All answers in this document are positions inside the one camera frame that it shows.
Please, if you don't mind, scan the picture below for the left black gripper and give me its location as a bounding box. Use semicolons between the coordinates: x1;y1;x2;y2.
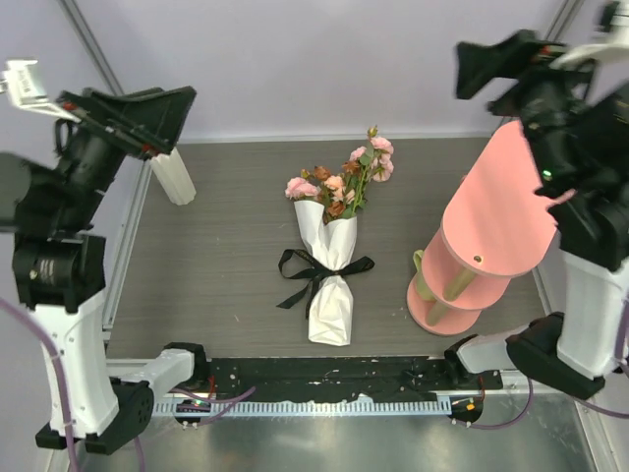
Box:
55;85;194;231

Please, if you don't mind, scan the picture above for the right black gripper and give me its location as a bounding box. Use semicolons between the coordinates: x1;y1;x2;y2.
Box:
454;29;619;192

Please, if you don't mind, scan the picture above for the pink artificial flower bunch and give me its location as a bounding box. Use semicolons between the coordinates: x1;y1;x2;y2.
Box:
284;126;394;224

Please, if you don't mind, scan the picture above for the white wrapping paper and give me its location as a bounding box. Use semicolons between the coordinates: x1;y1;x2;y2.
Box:
294;201;357;347

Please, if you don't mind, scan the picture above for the black ribbon gold lettering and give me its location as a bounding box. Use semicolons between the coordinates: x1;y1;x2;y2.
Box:
276;249;374;319

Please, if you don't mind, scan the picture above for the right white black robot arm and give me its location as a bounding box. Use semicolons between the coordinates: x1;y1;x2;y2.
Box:
443;29;628;400

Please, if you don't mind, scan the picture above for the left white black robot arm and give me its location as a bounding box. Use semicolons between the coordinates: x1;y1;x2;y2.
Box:
1;84;209;455

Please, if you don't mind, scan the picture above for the white ribbed vase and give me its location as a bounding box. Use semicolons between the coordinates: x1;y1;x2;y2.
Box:
149;148;197;206

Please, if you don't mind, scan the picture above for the pink tiered shelf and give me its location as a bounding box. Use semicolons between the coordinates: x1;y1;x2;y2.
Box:
407;121;556;336

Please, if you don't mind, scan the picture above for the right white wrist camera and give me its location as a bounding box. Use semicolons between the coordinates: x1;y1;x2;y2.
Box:
550;0;628;70

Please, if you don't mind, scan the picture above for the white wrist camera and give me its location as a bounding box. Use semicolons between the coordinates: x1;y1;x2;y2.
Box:
550;0;628;70
1;58;80;123

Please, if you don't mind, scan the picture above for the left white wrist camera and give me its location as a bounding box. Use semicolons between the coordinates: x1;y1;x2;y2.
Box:
1;58;80;123

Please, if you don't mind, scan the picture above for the aluminium frame post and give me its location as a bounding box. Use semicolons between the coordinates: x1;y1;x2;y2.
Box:
57;0;124;95

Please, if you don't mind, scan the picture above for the white slotted cable duct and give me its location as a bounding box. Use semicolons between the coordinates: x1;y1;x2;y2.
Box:
152;395;451;418

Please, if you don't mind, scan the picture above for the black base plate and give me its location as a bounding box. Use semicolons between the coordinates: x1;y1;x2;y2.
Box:
185;356;503;403

